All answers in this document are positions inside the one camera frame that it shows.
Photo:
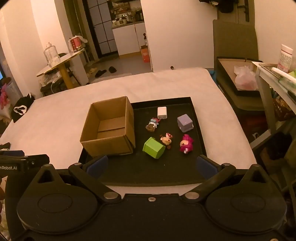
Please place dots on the round yellow-edged table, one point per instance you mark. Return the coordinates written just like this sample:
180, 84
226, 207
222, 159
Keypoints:
60, 61

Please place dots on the pink plastic bag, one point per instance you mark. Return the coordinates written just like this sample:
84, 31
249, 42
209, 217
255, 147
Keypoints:
245, 77

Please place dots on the clear glass jar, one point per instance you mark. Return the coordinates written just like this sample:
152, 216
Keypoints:
52, 54

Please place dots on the black tray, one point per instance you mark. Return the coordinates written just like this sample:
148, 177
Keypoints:
150, 169

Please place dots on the white pill bottle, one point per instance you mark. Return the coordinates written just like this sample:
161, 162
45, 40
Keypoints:
285, 59

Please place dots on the blue and red figurine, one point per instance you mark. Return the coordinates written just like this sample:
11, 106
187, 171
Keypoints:
152, 124

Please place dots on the white cabinet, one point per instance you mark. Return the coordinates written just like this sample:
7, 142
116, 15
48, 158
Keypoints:
127, 39

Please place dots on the brown cardboard box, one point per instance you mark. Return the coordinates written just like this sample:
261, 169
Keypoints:
106, 146

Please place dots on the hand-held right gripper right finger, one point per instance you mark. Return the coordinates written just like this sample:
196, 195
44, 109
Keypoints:
205, 168

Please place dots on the pink plush toys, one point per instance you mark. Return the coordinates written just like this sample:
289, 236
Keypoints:
2, 96

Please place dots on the purple cube toy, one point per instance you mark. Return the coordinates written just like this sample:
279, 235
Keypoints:
184, 122

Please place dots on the brown-haired doll figurine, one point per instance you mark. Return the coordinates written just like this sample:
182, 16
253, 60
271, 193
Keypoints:
166, 139

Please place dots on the red object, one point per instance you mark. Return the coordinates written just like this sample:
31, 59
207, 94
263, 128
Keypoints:
186, 143

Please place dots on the red box in plastic bag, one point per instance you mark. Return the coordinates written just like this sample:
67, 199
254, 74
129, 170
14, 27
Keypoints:
76, 44

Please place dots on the white shelf rack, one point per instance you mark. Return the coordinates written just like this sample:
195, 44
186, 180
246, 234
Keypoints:
266, 83

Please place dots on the green hexagonal box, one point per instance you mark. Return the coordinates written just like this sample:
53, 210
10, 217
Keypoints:
153, 148

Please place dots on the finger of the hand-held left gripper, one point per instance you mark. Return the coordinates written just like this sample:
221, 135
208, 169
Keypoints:
13, 153

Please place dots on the black and white cloth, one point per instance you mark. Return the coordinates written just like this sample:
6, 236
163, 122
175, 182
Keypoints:
22, 109

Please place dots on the orange cardboard box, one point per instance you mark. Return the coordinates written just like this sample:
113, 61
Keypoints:
145, 54

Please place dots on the white charger plug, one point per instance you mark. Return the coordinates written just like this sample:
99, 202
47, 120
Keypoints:
162, 113

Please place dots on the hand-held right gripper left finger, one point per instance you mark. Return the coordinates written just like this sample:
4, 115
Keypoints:
97, 165

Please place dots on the black slipper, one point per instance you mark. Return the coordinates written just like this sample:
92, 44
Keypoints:
112, 69
100, 73

